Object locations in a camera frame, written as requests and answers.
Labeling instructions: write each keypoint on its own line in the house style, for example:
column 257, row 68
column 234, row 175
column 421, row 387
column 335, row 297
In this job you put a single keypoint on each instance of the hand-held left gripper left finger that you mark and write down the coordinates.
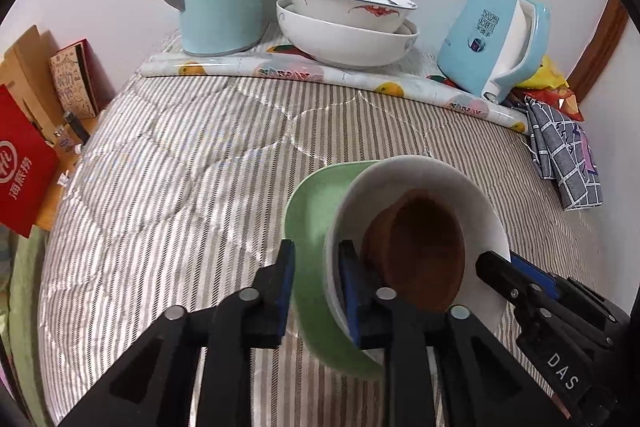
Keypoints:
column 286, row 284

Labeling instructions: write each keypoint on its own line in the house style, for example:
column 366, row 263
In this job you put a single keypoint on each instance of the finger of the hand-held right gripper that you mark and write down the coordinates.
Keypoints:
column 500, row 277
column 532, row 274

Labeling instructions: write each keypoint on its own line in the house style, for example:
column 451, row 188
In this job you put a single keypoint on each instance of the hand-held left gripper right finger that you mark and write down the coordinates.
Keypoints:
column 350, row 299

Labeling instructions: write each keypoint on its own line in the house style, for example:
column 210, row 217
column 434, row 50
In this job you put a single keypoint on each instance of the green plate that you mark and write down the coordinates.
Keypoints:
column 315, row 217

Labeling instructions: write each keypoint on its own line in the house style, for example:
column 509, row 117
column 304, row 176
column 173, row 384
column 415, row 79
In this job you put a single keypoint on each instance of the brown bowl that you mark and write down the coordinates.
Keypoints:
column 420, row 247

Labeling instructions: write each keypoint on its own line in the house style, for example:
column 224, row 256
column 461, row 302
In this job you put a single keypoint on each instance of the grey checked cloth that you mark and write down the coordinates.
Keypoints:
column 570, row 167

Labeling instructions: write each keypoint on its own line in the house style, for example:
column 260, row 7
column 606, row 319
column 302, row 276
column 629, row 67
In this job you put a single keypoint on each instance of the grey striped quilt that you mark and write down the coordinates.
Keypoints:
column 175, row 182

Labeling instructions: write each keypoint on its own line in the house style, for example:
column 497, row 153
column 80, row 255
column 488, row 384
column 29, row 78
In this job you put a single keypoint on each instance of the red snack bag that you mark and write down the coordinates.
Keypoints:
column 567, row 99

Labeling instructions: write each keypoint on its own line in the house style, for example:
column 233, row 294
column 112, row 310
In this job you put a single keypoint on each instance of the yellow snack bag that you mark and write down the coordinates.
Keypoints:
column 547, row 74

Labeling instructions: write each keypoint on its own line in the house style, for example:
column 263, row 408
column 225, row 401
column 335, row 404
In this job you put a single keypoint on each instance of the rolled fruit-print plastic sheet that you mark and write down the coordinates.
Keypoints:
column 350, row 79

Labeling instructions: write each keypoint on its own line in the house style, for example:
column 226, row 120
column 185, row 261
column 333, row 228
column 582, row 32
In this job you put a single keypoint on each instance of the light blue electric kettle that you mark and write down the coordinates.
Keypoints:
column 470, row 57

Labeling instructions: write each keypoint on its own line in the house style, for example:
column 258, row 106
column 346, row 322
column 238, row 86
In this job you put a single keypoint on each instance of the large white bowl grey swirl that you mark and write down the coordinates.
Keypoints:
column 345, row 49

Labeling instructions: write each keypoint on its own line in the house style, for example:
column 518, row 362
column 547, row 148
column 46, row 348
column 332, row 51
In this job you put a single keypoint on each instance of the wooden side table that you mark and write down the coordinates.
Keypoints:
column 52, row 203

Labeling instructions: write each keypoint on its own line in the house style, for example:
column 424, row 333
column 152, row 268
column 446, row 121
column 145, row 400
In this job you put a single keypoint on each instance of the green blanket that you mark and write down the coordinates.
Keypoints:
column 25, row 307

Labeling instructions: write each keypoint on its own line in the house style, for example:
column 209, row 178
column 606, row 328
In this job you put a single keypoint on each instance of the black lighter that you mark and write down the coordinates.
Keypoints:
column 74, row 126

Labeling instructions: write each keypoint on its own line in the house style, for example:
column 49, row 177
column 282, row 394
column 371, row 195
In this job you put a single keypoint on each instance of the white bowl with red print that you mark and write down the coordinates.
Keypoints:
column 350, row 19

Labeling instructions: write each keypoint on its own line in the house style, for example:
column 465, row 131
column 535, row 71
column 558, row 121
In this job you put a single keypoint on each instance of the patterned box with red edge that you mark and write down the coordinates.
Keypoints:
column 75, row 77

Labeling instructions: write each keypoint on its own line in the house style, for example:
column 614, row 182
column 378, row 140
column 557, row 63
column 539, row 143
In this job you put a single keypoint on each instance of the brown cardboard box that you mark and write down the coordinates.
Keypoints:
column 30, row 62

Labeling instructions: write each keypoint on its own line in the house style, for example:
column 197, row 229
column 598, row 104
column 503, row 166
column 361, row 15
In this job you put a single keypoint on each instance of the wooden door frame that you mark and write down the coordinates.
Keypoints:
column 600, row 52

